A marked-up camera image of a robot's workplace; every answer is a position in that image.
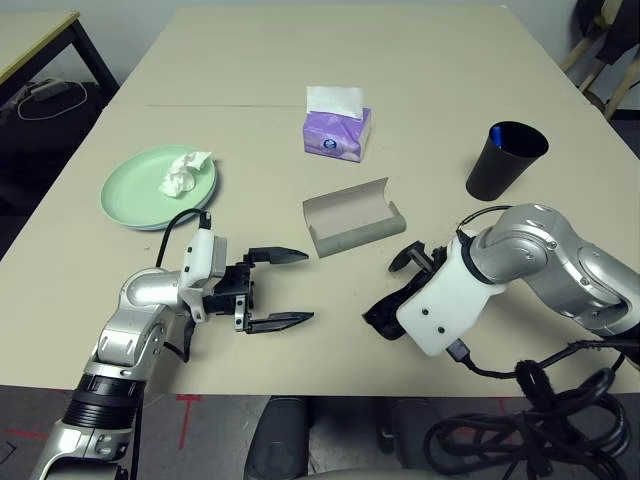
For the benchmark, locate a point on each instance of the wooden stool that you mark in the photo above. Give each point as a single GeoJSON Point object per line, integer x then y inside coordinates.
{"type": "Point", "coordinates": [623, 90]}

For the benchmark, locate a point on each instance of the white tissue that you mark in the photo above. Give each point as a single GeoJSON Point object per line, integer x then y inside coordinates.
{"type": "Point", "coordinates": [180, 177]}

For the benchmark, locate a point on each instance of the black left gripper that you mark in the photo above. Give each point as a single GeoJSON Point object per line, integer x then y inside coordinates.
{"type": "Point", "coordinates": [235, 285]}

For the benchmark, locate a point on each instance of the grey glasses case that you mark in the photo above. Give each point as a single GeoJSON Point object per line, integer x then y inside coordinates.
{"type": "Point", "coordinates": [345, 220]}

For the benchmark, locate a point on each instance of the purple tissue pack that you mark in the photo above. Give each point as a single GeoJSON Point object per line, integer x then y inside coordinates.
{"type": "Point", "coordinates": [330, 137]}

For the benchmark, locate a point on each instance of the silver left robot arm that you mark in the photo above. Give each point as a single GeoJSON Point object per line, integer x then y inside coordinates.
{"type": "Point", "coordinates": [135, 295]}

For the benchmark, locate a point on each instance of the green plastic plate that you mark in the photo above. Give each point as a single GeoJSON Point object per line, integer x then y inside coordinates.
{"type": "Point", "coordinates": [135, 195]}

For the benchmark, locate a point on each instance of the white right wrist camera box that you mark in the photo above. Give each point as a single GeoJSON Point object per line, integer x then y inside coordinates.
{"type": "Point", "coordinates": [445, 305]}

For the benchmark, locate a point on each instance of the beige stool cushion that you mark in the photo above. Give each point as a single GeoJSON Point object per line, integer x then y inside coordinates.
{"type": "Point", "coordinates": [600, 22]}

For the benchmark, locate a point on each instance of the black sunglasses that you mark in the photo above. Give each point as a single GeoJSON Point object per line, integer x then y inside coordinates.
{"type": "Point", "coordinates": [382, 315]}

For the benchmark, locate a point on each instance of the blue plastic plate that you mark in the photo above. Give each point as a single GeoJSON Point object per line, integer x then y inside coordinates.
{"type": "Point", "coordinates": [212, 195]}

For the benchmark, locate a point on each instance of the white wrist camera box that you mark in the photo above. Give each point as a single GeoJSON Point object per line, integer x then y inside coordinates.
{"type": "Point", "coordinates": [200, 260]}
{"type": "Point", "coordinates": [445, 305]}

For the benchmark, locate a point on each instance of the grey power adapter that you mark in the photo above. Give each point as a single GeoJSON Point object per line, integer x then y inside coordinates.
{"type": "Point", "coordinates": [47, 88]}

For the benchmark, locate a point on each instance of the dark grey robot torso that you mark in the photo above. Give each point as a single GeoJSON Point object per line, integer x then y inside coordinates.
{"type": "Point", "coordinates": [280, 440]}

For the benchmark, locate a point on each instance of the blue pen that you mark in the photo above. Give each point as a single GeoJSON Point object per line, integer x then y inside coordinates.
{"type": "Point", "coordinates": [497, 136]}

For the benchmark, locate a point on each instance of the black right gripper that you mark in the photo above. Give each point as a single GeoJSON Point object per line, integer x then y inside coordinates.
{"type": "Point", "coordinates": [415, 257]}

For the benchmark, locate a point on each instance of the wooden chair with jacket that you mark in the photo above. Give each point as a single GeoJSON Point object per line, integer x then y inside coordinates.
{"type": "Point", "coordinates": [620, 30]}

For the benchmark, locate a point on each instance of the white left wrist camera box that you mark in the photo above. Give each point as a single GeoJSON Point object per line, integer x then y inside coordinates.
{"type": "Point", "coordinates": [200, 260]}

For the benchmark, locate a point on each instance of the black paper cup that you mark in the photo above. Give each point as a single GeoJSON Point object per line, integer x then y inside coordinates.
{"type": "Point", "coordinates": [495, 170]}

